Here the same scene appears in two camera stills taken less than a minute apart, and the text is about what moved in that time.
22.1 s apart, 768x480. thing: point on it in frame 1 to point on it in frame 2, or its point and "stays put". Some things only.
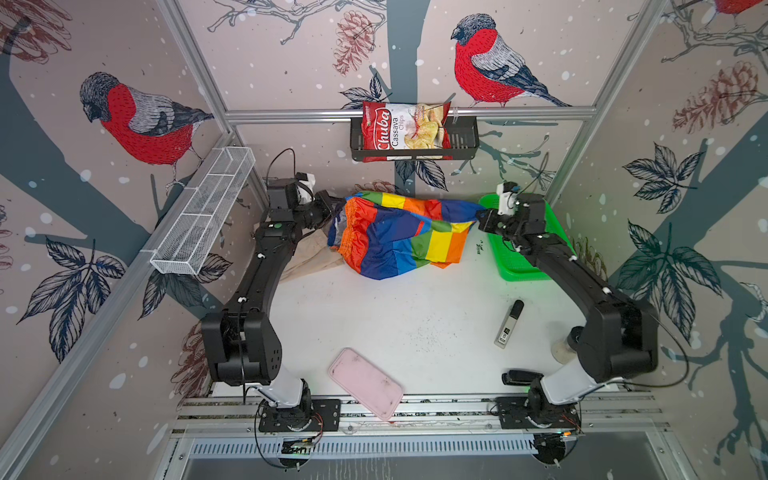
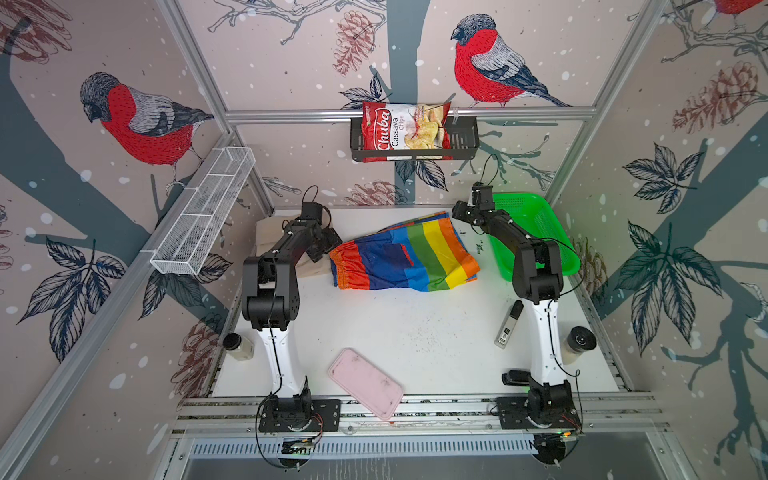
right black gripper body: (503, 227) to (463, 212)
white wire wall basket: (186, 245) stays put
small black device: (518, 377) stays put
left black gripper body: (314, 214) to (329, 239)
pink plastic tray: (372, 385) stays put
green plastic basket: (512, 264) stays put
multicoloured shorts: (386, 235) to (426, 253)
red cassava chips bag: (390, 126) stays put
